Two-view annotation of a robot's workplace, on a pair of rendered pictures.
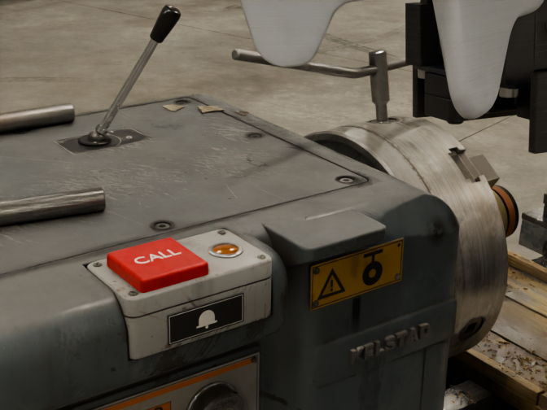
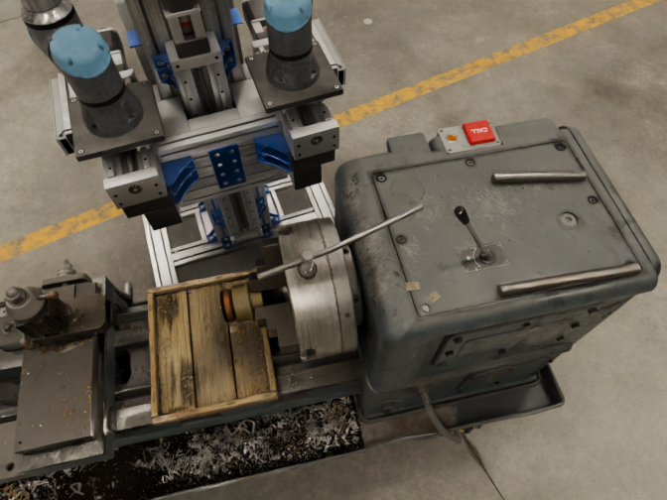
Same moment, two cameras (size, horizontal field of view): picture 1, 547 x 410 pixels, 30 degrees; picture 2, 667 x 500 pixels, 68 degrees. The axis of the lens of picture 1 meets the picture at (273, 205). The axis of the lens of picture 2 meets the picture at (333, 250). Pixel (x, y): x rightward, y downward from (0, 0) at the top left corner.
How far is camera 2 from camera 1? 168 cm
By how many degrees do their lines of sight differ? 96
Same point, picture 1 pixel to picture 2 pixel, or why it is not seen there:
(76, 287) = (505, 132)
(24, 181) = (524, 218)
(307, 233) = (418, 141)
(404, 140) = (313, 239)
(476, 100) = not seen: outside the picture
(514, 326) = (215, 339)
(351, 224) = (399, 143)
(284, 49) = not seen: outside the picture
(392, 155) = (327, 230)
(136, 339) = not seen: hidden behind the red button
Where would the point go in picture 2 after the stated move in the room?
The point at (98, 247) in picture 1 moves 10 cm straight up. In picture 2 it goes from (496, 153) to (509, 121)
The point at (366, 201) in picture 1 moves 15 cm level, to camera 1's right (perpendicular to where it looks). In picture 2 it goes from (383, 158) to (323, 138)
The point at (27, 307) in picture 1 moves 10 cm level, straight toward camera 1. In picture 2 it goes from (521, 126) to (519, 96)
